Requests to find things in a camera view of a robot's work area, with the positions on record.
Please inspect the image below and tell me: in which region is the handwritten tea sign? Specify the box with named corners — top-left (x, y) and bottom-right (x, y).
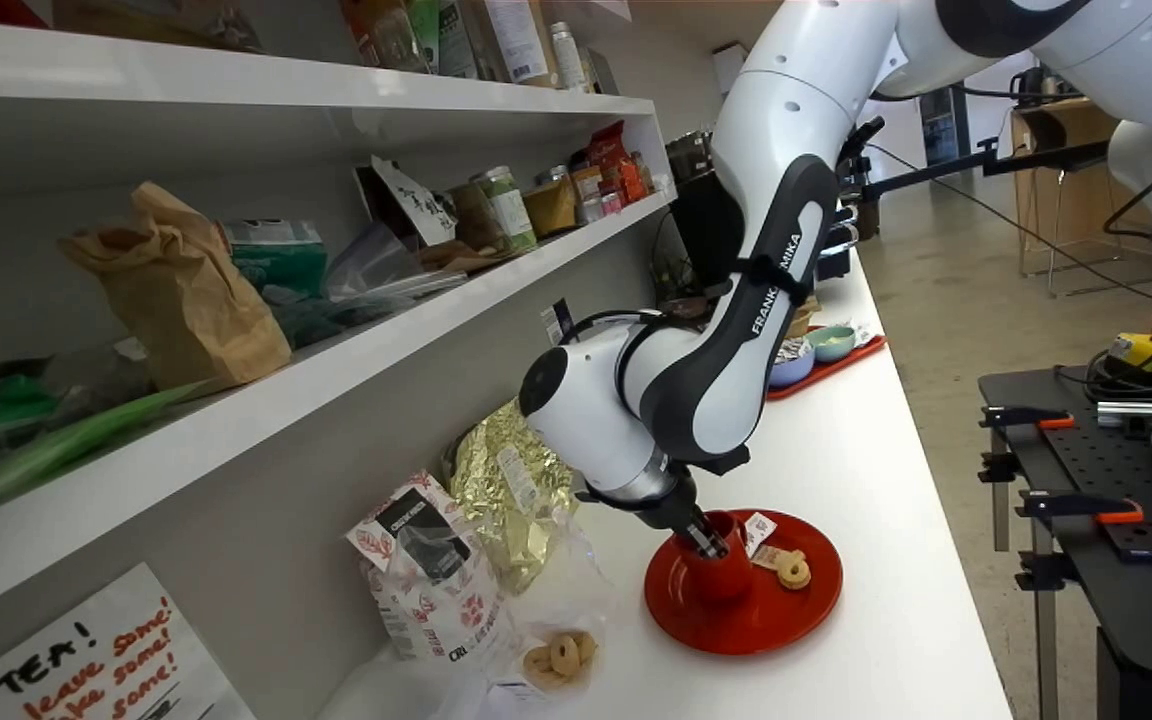
top-left (0, 564), bottom-right (257, 720)

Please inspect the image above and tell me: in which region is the brown paper bag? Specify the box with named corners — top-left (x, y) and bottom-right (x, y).
top-left (62, 179), bottom-right (293, 387)

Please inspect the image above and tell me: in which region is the white sugar sachet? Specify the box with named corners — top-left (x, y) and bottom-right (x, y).
top-left (739, 512), bottom-right (776, 556)

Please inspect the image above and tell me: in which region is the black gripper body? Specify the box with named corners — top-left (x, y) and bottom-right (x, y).
top-left (584, 462), bottom-right (723, 561)

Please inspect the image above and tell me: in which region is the black work table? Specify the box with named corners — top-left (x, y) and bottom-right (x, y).
top-left (976, 369), bottom-right (1152, 720)

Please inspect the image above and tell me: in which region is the orange red cup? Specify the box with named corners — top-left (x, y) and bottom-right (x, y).
top-left (679, 517), bottom-right (753, 610)

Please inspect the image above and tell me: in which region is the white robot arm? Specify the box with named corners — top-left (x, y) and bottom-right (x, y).
top-left (521, 0), bottom-right (1152, 556)

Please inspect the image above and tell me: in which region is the gold foil bag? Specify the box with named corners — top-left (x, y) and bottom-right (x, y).
top-left (447, 405), bottom-right (579, 596)

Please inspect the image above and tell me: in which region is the blue bowl with sachets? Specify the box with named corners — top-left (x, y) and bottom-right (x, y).
top-left (768, 340), bottom-right (814, 387)

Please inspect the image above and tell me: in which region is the red tray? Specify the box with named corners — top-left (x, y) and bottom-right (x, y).
top-left (762, 337), bottom-right (887, 401)

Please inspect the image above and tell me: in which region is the round pretzel cookie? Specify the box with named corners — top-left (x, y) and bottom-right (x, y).
top-left (771, 554), bottom-right (813, 592)

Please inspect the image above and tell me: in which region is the white wall shelf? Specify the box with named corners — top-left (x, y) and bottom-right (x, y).
top-left (0, 24), bottom-right (673, 596)

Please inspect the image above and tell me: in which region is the orange red plate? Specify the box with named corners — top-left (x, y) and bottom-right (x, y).
top-left (643, 508), bottom-right (842, 656)

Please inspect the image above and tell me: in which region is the white patterned coffee bag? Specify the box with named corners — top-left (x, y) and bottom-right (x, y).
top-left (343, 473), bottom-right (509, 669)

